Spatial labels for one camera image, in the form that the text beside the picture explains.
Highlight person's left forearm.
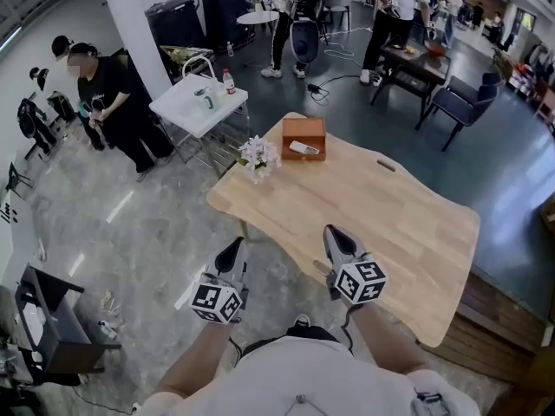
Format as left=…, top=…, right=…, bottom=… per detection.
left=153, top=318, right=238, bottom=401

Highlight white rimmed oval appliance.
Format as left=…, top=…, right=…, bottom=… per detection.
left=289, top=19, right=320, bottom=65

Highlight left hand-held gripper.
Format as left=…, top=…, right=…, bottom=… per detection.
left=189, top=236, right=251, bottom=327

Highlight black low table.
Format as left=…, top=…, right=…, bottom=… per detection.
left=369, top=42, right=453, bottom=119

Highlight brown wooden storage box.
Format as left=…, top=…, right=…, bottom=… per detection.
left=280, top=116, right=328, bottom=163

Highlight white folding table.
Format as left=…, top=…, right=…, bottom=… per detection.
left=148, top=75, right=249, bottom=140

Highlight dark blue armchair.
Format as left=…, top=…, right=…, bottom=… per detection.
left=415, top=72, right=502, bottom=153

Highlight black open shelf unit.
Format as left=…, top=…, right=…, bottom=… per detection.
left=14, top=263, right=123, bottom=384

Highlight white floor cable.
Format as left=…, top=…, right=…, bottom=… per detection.
left=322, top=26, right=375, bottom=68

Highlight round white side table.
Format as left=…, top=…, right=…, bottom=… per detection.
left=237, top=10, right=281, bottom=38

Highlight person's black trousers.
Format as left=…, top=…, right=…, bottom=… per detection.
left=239, top=324, right=344, bottom=358

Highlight red label plastic bottle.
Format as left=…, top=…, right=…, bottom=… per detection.
left=222, top=68, right=238, bottom=97

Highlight white remote control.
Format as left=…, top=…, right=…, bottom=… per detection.
left=289, top=140, right=323, bottom=157

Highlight black wheeled bin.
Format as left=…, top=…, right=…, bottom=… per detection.
left=193, top=0, right=257, bottom=51
left=144, top=0, right=206, bottom=55

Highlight metal wire rack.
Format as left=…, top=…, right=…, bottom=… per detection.
left=172, top=113, right=251, bottom=178

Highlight person's white shirt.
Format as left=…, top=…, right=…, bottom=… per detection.
left=137, top=335, right=481, bottom=416

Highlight person's right forearm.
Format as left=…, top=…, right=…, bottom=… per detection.
left=344, top=303, right=434, bottom=379

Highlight dark wooden step platform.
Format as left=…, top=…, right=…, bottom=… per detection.
left=415, top=270, right=555, bottom=386

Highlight white flower bouquet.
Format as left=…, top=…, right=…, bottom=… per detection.
left=237, top=134, right=284, bottom=185

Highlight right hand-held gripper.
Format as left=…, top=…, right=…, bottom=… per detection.
left=323, top=224, right=389, bottom=307

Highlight grey chair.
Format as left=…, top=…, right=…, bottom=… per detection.
left=320, top=0, right=353, bottom=32

